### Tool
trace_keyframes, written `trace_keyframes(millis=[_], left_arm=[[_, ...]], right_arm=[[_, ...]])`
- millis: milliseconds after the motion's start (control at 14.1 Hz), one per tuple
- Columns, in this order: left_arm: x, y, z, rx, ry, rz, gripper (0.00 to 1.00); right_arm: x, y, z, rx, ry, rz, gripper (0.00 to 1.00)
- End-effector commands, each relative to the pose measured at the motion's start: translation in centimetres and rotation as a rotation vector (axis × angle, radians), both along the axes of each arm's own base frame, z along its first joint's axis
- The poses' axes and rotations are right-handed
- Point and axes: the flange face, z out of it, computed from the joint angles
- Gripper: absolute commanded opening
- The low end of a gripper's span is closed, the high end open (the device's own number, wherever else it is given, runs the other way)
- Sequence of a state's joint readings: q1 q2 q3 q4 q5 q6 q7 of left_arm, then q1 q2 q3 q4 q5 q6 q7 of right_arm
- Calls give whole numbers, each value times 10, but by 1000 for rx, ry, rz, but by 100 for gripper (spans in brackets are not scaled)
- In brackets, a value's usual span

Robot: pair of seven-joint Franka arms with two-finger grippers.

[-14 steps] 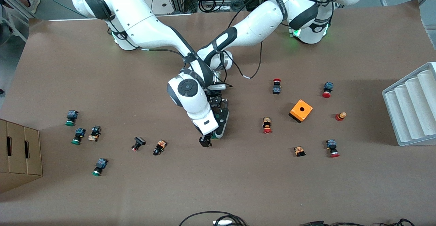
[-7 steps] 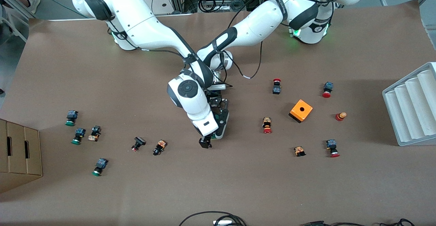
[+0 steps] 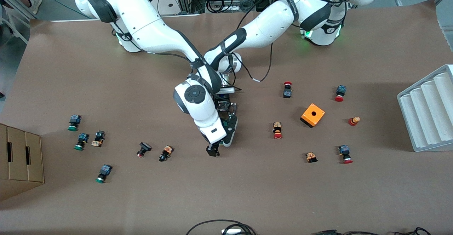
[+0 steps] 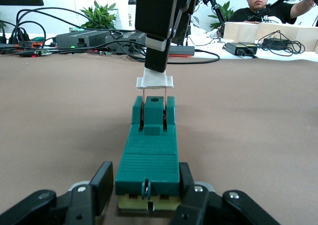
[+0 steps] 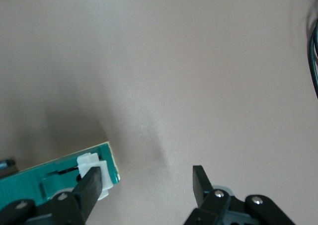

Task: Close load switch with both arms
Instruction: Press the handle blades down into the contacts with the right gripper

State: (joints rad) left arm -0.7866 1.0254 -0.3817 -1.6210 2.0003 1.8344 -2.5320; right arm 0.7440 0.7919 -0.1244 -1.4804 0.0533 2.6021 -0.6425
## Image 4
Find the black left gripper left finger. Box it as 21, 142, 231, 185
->
0, 161, 114, 225

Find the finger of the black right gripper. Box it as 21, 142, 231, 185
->
173, 0, 203, 46
135, 0, 183, 73

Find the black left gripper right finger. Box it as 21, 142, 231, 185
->
168, 162, 281, 225

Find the black power supply box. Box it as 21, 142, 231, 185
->
105, 31, 148, 55
55, 30, 112, 48

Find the green potted plant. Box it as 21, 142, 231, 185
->
79, 0, 119, 31
208, 0, 236, 29

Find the flat black box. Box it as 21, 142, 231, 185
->
168, 45, 196, 57

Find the black power adapter yellow label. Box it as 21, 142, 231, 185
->
225, 41, 259, 57

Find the man in black t-shirt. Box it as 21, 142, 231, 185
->
227, 0, 318, 26

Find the black cable bundle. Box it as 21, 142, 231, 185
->
0, 7, 147, 62

